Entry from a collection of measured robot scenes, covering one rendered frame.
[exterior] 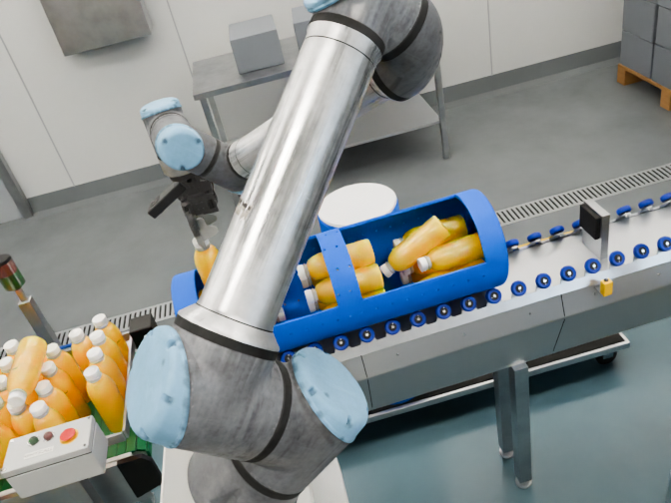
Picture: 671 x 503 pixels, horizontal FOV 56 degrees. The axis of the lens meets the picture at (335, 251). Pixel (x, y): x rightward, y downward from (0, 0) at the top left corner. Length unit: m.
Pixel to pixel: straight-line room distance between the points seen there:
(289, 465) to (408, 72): 0.61
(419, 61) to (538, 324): 1.11
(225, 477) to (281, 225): 0.40
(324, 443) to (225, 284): 0.27
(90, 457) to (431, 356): 0.92
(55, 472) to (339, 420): 0.91
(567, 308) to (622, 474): 0.89
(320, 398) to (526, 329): 1.12
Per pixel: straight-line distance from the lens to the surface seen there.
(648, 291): 2.08
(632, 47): 5.34
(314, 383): 0.92
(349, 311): 1.66
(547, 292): 1.91
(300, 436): 0.92
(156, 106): 1.47
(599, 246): 2.01
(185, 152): 1.35
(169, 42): 4.94
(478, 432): 2.75
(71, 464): 1.66
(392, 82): 1.05
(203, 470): 1.05
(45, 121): 5.24
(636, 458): 2.71
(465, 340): 1.87
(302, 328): 1.67
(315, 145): 0.87
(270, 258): 0.85
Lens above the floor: 2.16
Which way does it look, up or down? 34 degrees down
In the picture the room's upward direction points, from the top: 14 degrees counter-clockwise
